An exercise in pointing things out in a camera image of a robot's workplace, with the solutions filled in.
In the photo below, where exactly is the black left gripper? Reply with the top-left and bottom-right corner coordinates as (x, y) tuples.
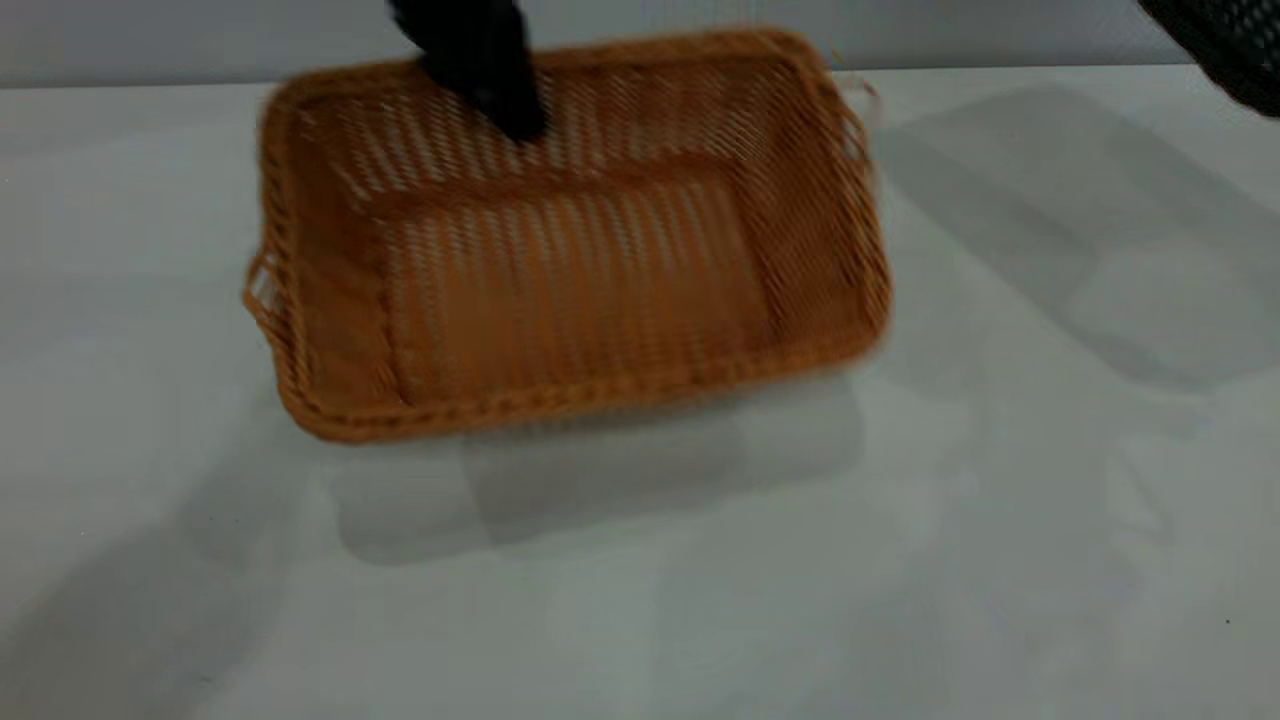
(386, 0), (549, 143)

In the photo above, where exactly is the dark brown woven wicker basket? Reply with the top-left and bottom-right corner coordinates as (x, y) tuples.
(1138, 0), (1280, 119)

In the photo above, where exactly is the orange-brown woven wicker basket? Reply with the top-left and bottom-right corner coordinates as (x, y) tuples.
(242, 26), (894, 445)

